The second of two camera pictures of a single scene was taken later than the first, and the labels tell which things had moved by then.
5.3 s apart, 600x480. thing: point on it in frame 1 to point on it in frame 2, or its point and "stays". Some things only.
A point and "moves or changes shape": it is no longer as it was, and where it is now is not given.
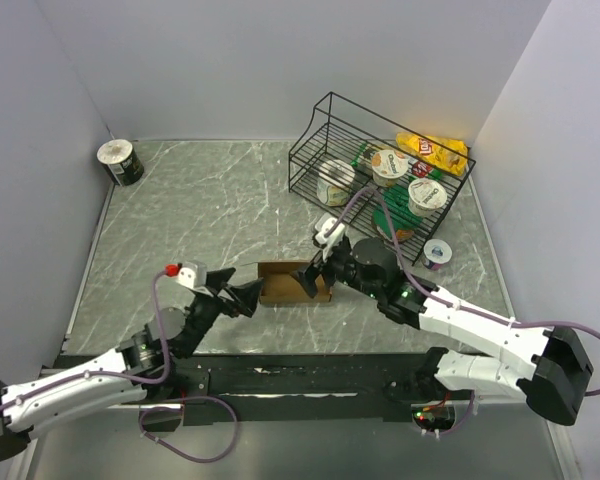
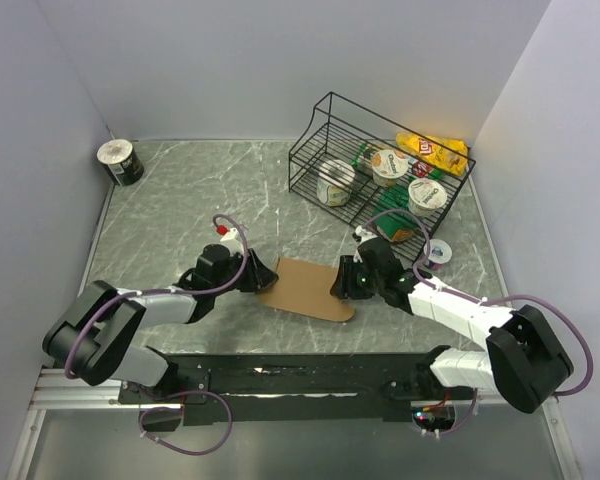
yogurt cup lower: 425,196 stays
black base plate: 267,388 stays
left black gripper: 246,296 to 263,272
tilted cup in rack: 334,182 stays
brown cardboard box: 280,288 moves or changes shape
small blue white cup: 435,253 stays
